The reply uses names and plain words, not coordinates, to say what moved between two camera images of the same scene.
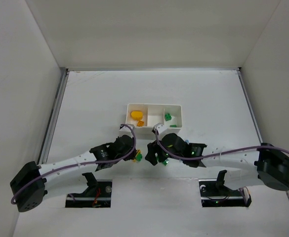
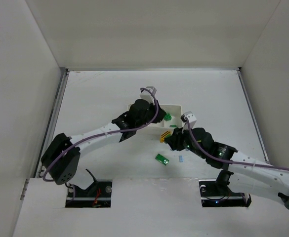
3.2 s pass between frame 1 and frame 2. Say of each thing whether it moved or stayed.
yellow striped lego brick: moved
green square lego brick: stayed
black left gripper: moved
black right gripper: moved
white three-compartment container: stayed
